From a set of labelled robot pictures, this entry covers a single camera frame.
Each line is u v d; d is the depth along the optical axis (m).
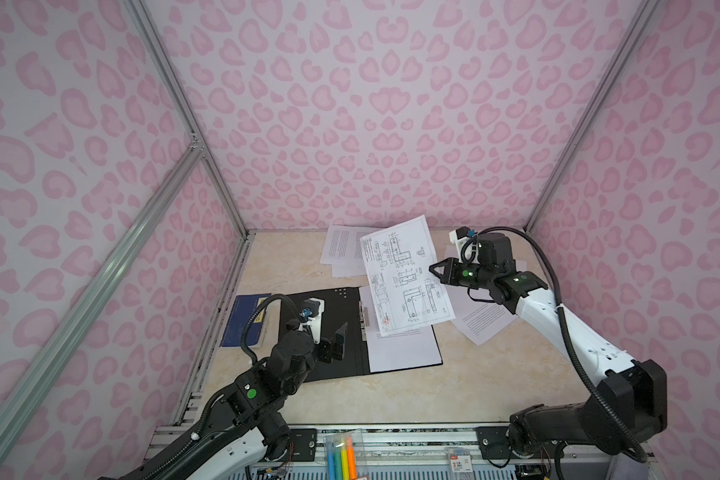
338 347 0.65
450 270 0.69
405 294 0.80
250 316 0.98
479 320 0.95
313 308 0.64
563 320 0.48
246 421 0.48
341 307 1.00
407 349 0.90
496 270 0.61
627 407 0.41
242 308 0.98
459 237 0.73
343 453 0.71
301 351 0.51
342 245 1.17
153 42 0.72
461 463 0.69
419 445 0.75
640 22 0.71
